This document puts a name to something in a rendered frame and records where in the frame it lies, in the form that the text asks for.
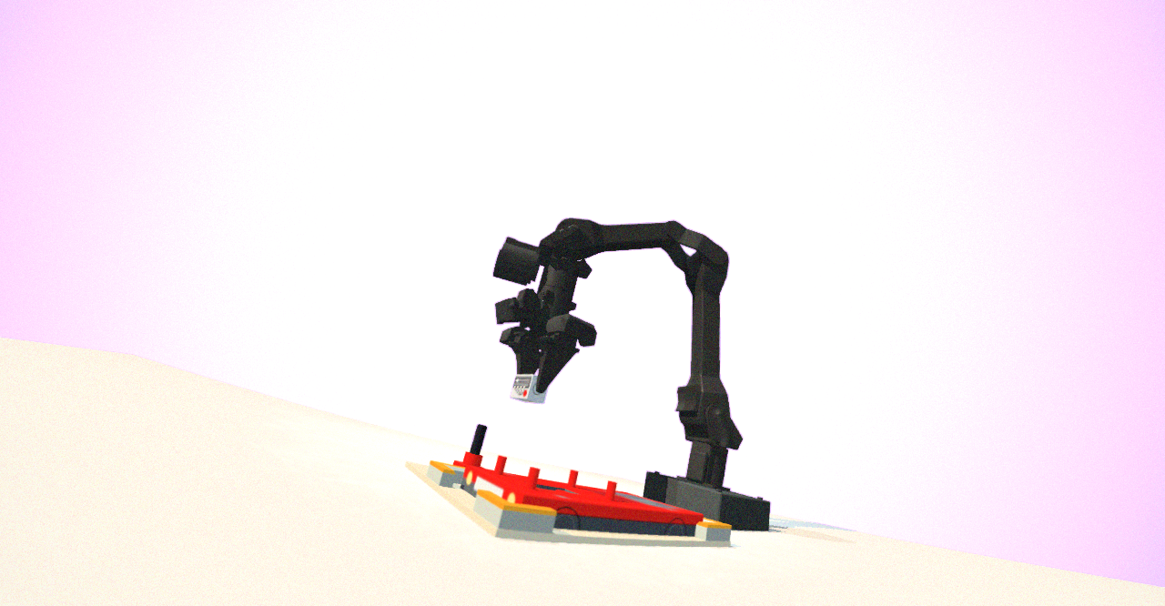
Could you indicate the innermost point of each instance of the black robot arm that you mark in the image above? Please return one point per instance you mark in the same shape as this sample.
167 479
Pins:
703 403

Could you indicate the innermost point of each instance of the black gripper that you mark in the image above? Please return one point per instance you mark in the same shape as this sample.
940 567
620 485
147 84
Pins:
548 347

